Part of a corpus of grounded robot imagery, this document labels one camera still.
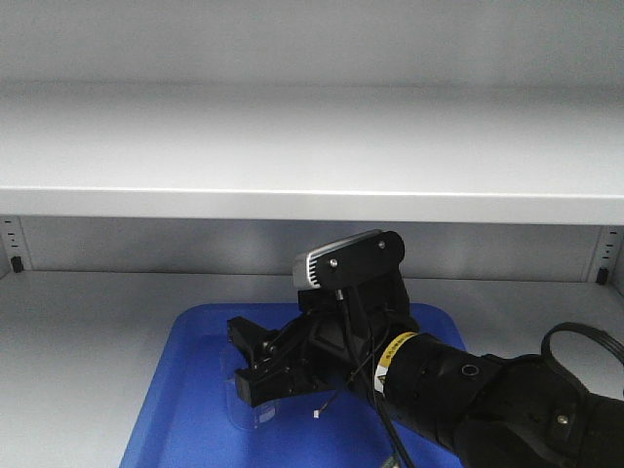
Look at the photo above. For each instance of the clear glass beaker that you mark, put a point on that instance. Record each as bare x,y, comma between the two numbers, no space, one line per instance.
240,414

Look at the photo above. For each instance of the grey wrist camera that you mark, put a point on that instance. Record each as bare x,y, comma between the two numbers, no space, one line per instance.
350,261

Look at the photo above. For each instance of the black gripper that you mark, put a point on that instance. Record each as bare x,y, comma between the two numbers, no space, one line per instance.
338,339

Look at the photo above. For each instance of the white upper cabinet shelf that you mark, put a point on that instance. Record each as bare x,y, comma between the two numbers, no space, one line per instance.
545,156

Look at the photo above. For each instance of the blue plastic tray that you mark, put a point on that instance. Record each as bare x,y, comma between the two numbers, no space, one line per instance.
192,417

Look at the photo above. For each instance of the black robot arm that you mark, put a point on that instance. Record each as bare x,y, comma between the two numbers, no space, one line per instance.
528,411

